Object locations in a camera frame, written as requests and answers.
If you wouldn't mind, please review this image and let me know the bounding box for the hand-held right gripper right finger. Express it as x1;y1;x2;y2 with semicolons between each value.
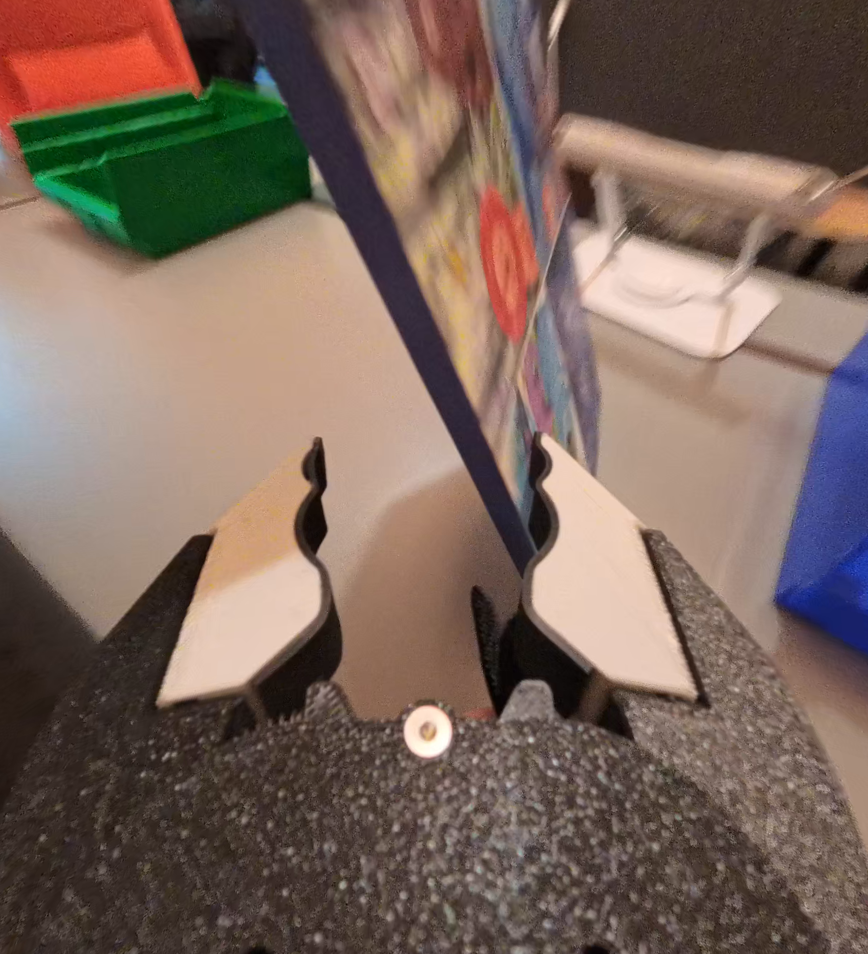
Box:
520;432;705;721

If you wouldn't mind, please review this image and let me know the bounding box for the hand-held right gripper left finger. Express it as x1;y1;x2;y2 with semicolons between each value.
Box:
155;437;344;721

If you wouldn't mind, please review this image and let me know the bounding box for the animal jigsaw puzzle board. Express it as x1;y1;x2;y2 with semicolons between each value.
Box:
240;0;576;575

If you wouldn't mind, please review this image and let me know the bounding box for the grey desk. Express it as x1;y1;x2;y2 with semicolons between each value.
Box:
0;160;868;716

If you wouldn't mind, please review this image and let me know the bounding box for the dark desk divider panel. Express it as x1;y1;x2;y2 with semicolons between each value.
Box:
556;0;868;187

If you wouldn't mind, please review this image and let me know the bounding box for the blue plastic bin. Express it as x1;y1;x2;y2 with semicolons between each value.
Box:
775;276;868;675

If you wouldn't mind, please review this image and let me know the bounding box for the green plastic bin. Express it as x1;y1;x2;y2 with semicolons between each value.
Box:
12;78;312;258

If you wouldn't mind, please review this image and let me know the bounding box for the silver metal bar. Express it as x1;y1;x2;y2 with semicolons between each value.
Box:
553;115;841;221

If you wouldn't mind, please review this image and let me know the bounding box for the orange plastic bin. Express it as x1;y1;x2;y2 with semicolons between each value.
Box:
0;0;204;150

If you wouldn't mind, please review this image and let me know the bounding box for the wire stand with white base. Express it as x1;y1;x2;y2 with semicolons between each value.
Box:
575;171;781;359

